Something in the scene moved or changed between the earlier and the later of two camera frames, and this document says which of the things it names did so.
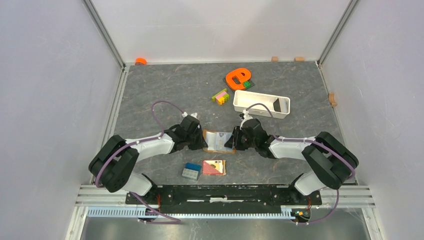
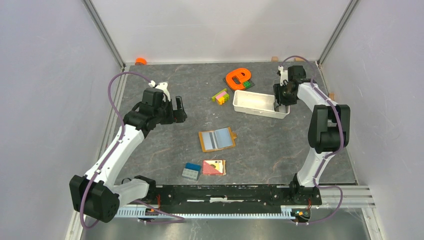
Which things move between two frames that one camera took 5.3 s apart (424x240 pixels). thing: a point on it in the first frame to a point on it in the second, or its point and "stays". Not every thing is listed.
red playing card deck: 214,167 stays
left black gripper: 201,144 to 176,116
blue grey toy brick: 192,171 stays
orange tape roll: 140,61 stays
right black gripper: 234,141 to 278,99
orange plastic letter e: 237,72 stays
